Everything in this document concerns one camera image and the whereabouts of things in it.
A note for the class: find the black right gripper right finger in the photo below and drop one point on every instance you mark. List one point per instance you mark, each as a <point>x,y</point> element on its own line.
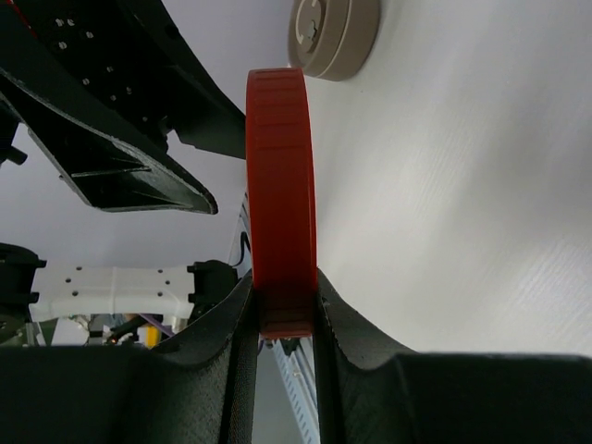
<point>372,389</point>

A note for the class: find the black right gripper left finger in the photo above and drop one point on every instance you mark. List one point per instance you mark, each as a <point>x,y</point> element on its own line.
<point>197,387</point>

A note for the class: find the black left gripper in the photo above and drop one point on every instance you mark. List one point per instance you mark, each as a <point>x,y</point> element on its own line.
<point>100,85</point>

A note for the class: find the red round lid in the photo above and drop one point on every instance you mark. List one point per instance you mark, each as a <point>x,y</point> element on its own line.
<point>281,198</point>

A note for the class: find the taupe round lid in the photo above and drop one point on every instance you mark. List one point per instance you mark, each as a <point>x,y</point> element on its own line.
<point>331,39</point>

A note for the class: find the slotted cable duct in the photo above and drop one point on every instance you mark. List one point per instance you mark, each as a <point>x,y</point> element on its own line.
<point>295,361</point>

